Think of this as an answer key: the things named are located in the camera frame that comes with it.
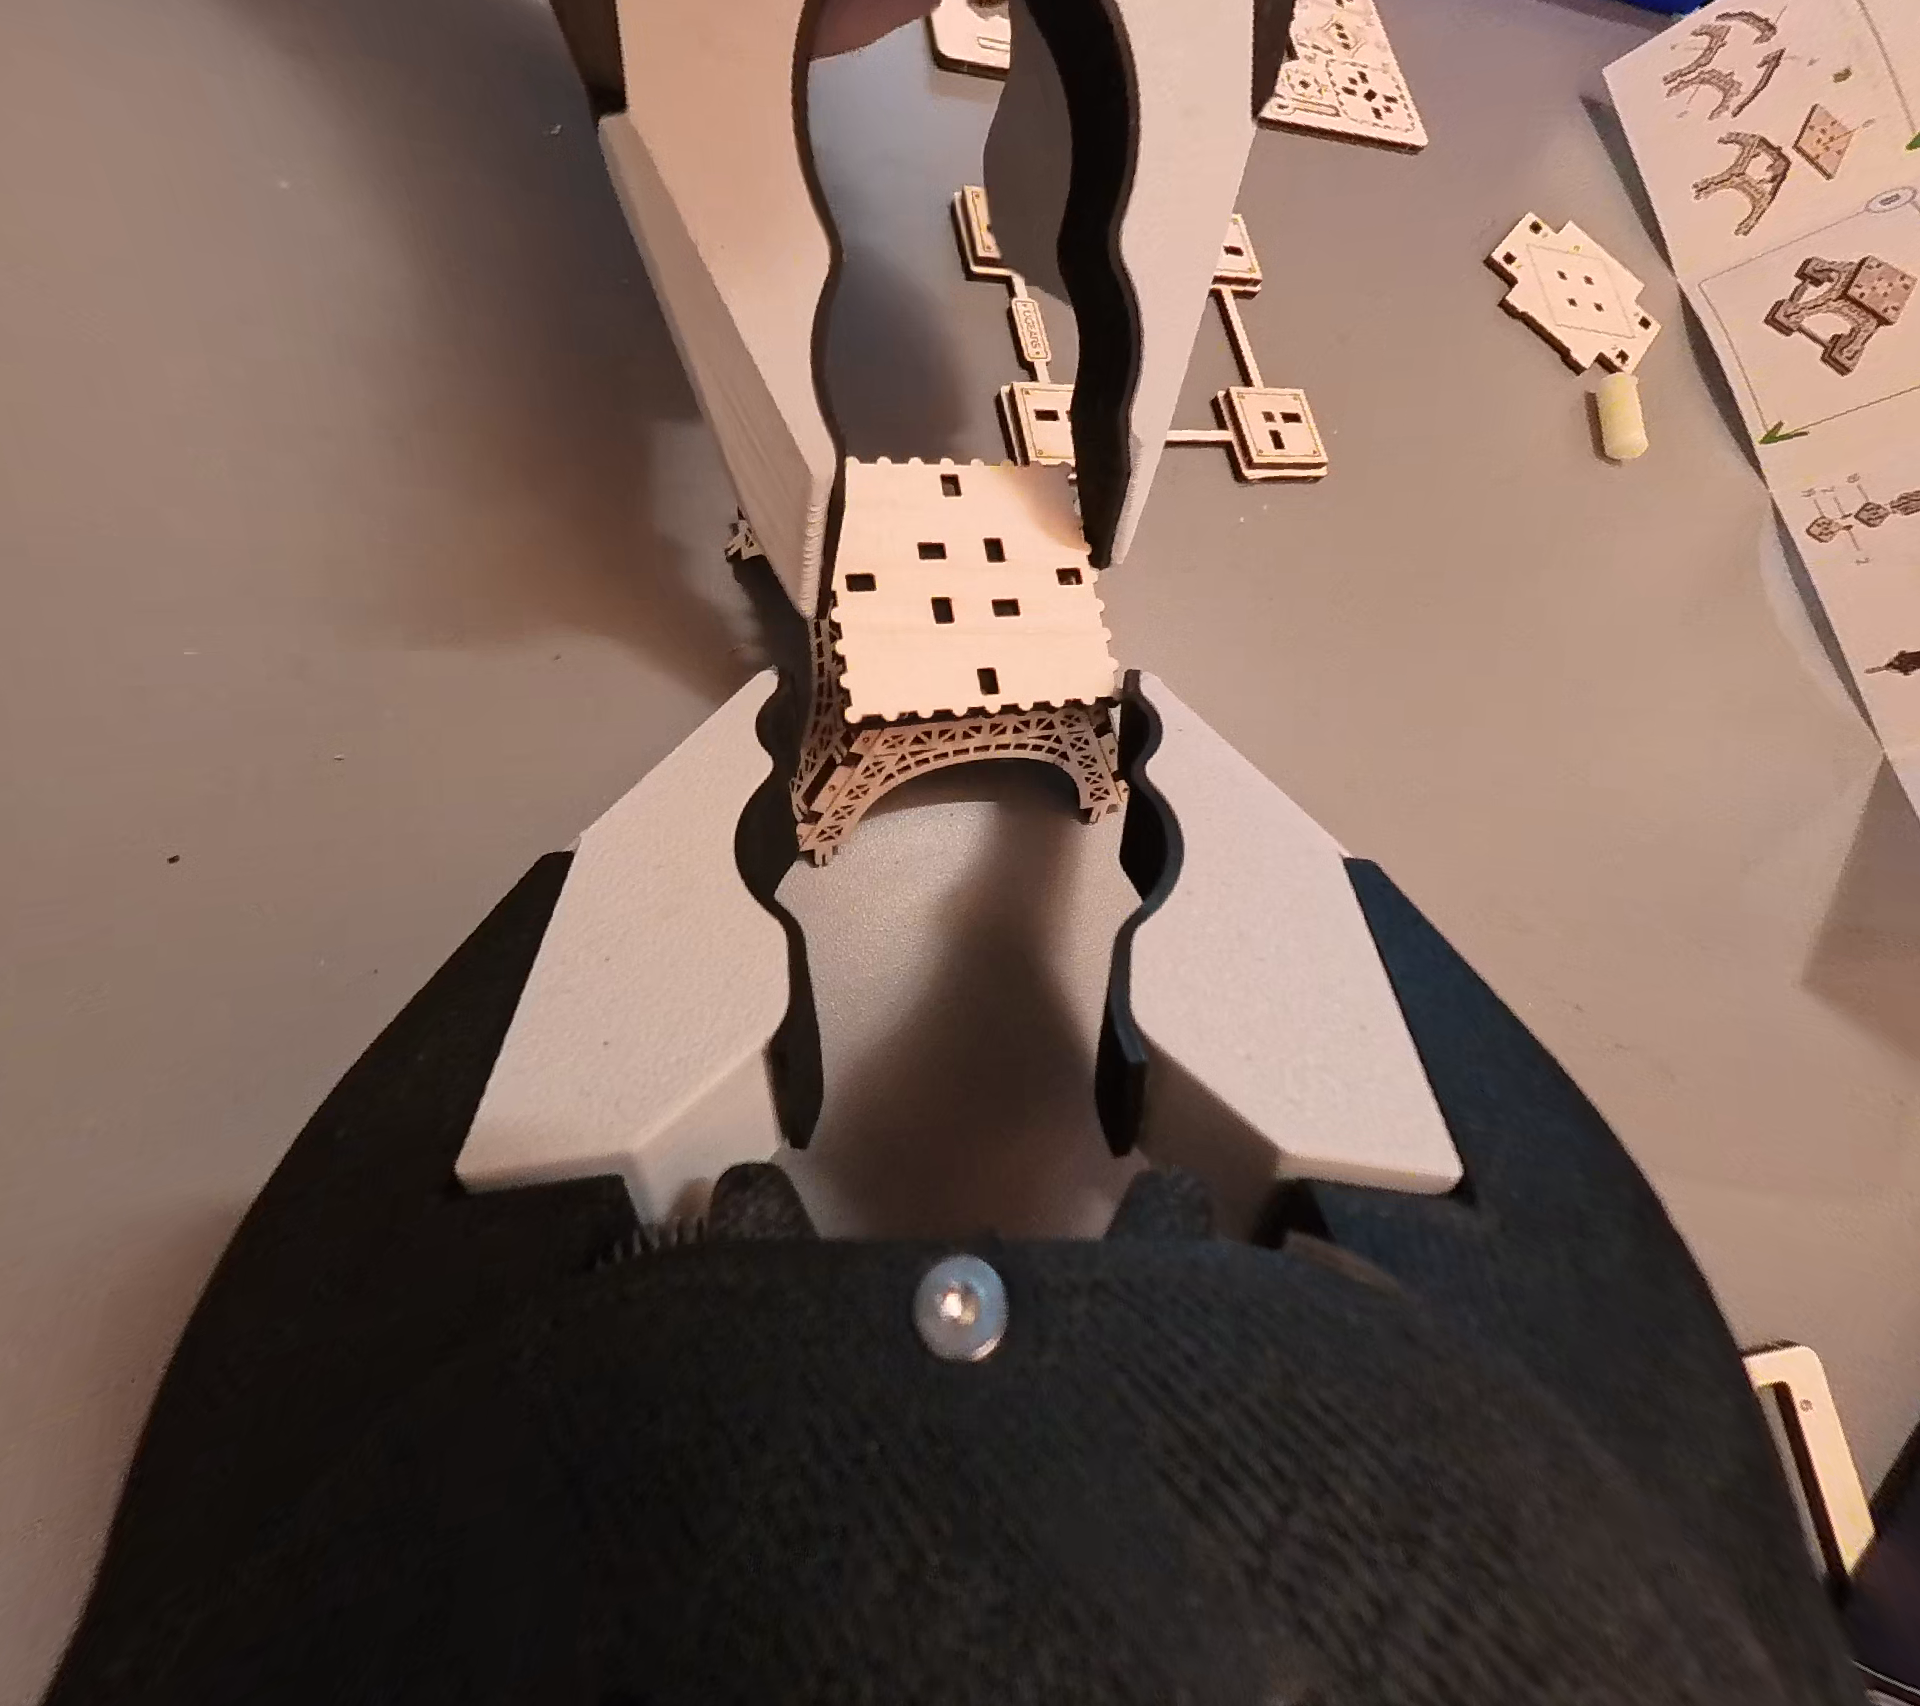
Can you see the paper instruction sheet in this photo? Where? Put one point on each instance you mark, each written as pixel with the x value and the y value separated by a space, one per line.
pixel 1846 460

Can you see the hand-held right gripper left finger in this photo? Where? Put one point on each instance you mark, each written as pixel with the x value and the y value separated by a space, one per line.
pixel 644 985

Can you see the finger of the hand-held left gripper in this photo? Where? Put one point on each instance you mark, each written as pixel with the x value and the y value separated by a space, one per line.
pixel 704 9
pixel 1186 9

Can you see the wooden parts sheet with window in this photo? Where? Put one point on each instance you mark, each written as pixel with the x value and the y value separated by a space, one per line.
pixel 1809 1467

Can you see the wooden parts sheet with arches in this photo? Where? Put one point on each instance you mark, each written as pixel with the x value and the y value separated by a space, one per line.
pixel 1352 86

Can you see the wooden cross-shaped plate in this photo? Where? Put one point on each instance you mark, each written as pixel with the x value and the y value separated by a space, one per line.
pixel 1546 267

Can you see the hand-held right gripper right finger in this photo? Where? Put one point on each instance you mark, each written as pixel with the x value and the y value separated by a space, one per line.
pixel 1275 985

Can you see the small pale wax stick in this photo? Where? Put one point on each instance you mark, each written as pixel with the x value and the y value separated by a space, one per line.
pixel 1621 418

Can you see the wooden four-square connector frame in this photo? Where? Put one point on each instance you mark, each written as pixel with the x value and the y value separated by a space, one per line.
pixel 1253 409

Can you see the wooden tower base model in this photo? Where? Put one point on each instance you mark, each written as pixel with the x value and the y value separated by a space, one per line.
pixel 899 658

